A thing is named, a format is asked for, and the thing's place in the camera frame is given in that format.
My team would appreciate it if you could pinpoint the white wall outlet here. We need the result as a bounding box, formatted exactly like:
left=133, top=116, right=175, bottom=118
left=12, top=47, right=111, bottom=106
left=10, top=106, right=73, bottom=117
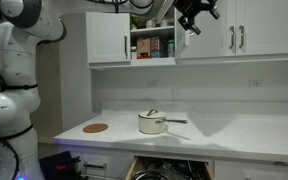
left=249, top=80, right=263, bottom=88
left=147, top=80, right=159, bottom=88

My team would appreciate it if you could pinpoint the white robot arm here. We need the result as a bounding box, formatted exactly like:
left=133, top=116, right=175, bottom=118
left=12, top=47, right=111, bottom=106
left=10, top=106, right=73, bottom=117
left=0, top=0, right=220, bottom=180

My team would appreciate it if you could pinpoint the white cabinet door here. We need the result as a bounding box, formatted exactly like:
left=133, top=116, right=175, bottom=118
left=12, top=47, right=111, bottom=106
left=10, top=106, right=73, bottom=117
left=86, top=13, right=130, bottom=66
left=174, top=10, right=190, bottom=61

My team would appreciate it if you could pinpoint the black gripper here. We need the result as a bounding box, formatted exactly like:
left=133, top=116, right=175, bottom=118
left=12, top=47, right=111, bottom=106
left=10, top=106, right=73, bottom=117
left=173, top=0, right=220, bottom=35

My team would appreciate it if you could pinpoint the open wooden drawer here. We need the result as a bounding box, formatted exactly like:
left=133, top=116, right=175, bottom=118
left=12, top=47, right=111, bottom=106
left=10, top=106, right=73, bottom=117
left=125, top=156, right=215, bottom=180

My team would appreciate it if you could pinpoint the round cork trivet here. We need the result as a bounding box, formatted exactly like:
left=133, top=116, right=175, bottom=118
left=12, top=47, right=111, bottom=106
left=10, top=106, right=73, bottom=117
left=83, top=123, right=108, bottom=133

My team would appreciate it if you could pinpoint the cream saucepan with lid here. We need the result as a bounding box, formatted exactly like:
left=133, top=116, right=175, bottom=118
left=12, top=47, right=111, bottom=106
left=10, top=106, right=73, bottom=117
left=137, top=109, right=189, bottom=135

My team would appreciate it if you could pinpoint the white lower drawer front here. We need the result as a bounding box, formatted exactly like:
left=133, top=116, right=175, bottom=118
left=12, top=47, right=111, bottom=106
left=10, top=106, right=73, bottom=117
left=75, top=152, right=130, bottom=179

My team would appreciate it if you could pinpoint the green lidded jar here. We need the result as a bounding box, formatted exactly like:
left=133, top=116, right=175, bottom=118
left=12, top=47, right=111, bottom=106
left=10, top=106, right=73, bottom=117
left=168, top=39, right=175, bottom=57

